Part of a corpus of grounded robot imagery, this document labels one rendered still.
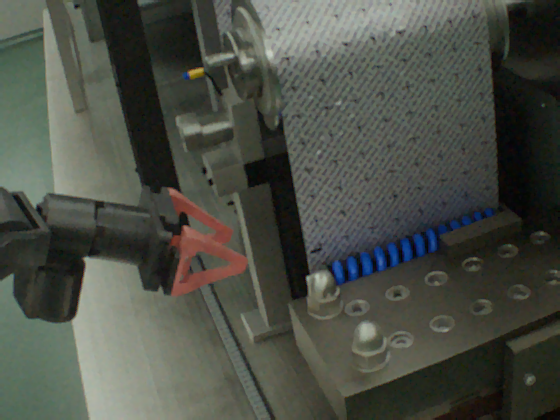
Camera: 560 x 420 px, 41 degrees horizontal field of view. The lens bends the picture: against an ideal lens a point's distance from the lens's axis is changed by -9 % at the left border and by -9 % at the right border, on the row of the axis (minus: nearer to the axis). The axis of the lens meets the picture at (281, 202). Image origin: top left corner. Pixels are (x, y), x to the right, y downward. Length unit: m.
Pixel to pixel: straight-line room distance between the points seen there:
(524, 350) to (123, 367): 0.50
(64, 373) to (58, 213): 1.79
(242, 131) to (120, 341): 0.35
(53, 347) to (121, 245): 1.89
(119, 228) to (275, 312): 0.29
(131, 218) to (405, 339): 0.28
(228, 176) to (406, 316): 0.24
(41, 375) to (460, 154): 1.89
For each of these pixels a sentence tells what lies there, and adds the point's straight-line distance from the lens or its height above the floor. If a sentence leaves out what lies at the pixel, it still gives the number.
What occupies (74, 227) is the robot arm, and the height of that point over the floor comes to 1.18.
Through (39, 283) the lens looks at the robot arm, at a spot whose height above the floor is 1.13.
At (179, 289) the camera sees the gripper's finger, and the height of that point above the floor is 1.09.
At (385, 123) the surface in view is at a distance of 0.80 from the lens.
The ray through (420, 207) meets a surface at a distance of 0.87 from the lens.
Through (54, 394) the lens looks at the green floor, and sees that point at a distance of 2.44.
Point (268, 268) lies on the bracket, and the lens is 0.93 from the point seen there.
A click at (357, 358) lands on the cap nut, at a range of 0.71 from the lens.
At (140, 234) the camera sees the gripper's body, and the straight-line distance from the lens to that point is 0.75.
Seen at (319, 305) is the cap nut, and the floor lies 1.05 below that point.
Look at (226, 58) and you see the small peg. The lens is 0.77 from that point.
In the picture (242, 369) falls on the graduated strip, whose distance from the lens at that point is 0.94.
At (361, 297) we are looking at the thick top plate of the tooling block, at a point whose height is 1.03.
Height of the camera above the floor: 1.52
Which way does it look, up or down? 30 degrees down
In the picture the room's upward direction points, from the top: 11 degrees counter-clockwise
